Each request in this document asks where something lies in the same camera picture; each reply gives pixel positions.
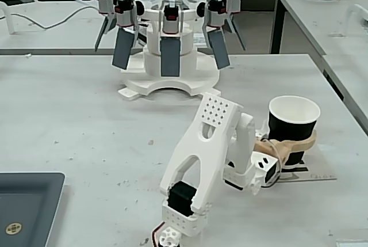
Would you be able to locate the grey hanging plate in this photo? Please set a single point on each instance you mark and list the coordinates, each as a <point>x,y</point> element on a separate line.
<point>170,57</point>
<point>122,48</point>
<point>219,48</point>

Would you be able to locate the printed paper mat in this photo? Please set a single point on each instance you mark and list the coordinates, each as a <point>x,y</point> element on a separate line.
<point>319,169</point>

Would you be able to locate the black paper cup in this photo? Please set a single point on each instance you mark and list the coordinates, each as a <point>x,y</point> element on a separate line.
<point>290,129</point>

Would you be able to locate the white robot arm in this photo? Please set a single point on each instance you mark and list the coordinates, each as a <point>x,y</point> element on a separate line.
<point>201,143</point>

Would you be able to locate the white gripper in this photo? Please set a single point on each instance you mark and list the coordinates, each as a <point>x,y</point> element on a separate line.
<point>290,147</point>

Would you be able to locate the white plastic stand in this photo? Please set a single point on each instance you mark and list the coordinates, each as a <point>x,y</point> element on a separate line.
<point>10,18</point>
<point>359,11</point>

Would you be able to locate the small printed label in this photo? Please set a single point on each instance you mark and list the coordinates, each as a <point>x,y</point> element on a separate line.
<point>199,39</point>

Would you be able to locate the white carousel machine body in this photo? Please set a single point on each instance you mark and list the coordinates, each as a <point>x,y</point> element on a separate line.
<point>189,80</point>

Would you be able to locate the thin dark hanging plate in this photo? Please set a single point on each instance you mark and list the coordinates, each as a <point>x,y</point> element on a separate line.
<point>237,32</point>
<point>102,34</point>

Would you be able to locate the black table leg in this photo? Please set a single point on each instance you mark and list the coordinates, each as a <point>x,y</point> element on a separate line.
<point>278,25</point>

